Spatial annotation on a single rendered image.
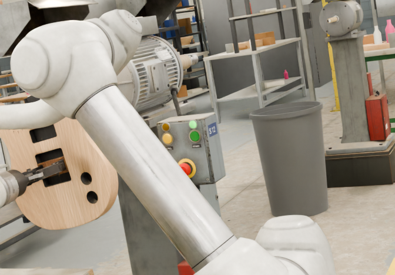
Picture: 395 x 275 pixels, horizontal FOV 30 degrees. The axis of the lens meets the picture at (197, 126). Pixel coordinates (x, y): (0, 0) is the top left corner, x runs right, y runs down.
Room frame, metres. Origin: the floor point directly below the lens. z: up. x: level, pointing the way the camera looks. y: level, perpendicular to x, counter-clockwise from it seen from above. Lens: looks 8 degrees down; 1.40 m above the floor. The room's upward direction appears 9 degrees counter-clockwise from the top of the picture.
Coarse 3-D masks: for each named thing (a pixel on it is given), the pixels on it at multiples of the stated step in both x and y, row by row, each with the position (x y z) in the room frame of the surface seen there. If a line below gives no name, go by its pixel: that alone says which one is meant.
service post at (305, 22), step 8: (296, 0) 6.27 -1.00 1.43; (304, 16) 6.23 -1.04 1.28; (304, 24) 6.23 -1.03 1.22; (312, 24) 6.26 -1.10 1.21; (304, 32) 6.26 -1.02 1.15; (304, 40) 6.26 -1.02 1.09; (304, 48) 6.27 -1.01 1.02; (304, 56) 6.27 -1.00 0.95; (312, 72) 6.29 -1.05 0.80; (312, 80) 6.26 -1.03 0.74; (312, 88) 6.26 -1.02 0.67; (312, 96) 6.26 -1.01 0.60
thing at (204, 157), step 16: (160, 128) 2.18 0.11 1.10; (176, 128) 2.15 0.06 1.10; (208, 128) 2.13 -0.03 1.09; (176, 144) 2.16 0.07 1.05; (192, 144) 2.14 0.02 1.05; (208, 144) 2.12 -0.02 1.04; (176, 160) 2.16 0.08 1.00; (192, 160) 2.14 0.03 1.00; (208, 160) 2.12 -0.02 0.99; (192, 176) 2.14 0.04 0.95; (208, 176) 2.12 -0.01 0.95; (224, 176) 2.19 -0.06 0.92
